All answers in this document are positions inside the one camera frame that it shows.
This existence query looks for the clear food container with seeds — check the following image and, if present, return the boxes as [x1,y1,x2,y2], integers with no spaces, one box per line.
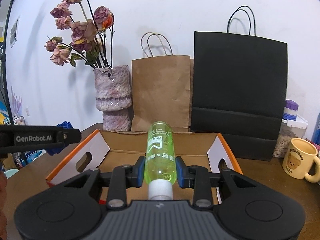
[272,115,308,158]

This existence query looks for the black paper bag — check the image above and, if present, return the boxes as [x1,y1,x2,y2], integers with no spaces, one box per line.
[191,5,288,161]

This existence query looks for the red orange cardboard box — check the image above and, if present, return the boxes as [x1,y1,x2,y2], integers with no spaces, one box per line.
[45,128,244,205]

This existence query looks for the dried pink roses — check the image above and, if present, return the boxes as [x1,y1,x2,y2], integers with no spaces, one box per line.
[44,0,114,74]

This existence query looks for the purple textured vase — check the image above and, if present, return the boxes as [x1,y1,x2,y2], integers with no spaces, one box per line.
[93,65,132,131]

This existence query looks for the purple white small jar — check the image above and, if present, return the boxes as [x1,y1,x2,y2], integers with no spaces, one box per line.
[283,99,299,121]

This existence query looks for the yellow bear mug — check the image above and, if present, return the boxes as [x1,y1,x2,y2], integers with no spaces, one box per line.
[283,138,319,183]

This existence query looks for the person's left hand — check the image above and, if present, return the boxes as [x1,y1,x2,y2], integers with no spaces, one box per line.
[0,171,8,240]

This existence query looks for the brown paper bag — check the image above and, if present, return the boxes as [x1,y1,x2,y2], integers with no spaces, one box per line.
[131,45,193,132]

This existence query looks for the green transparent bottle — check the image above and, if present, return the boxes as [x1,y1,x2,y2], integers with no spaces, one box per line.
[144,121,177,201]

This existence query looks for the blue soda can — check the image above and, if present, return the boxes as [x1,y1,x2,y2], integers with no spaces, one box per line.
[311,114,320,145]

